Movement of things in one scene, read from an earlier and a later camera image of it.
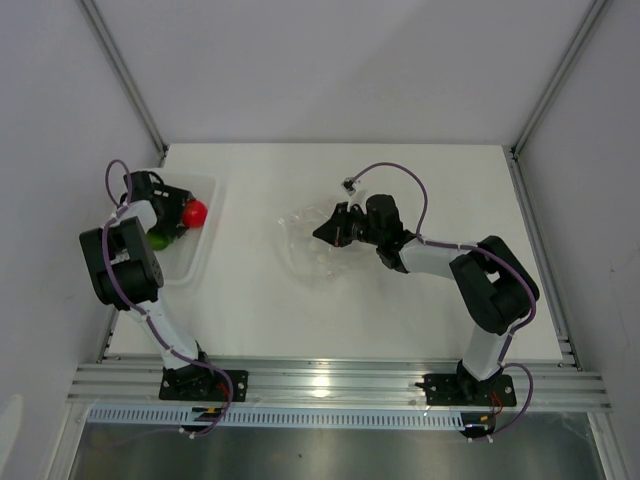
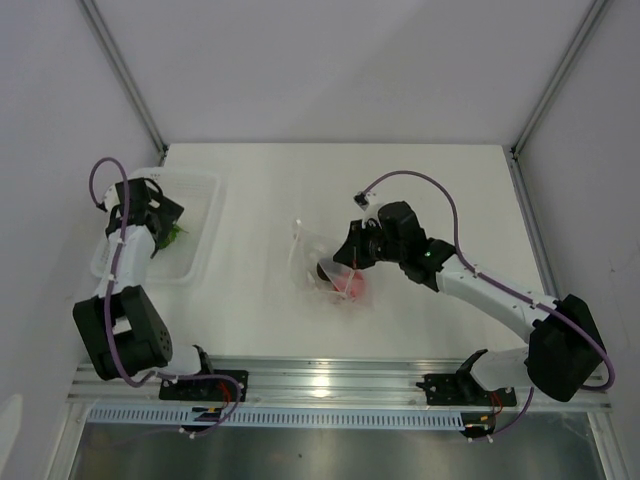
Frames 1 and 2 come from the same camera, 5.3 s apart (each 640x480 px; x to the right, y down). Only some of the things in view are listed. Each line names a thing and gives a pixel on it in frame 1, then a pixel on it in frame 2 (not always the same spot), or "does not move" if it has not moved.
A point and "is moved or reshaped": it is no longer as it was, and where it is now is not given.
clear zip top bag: x=318 y=257 is moved or reshaped
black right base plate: x=465 y=390 does not move
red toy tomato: x=194 y=213 to x=349 y=283
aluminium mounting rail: x=568 y=386 does not move
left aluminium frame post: x=125 y=80 does not move
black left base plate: x=196 y=383 does not move
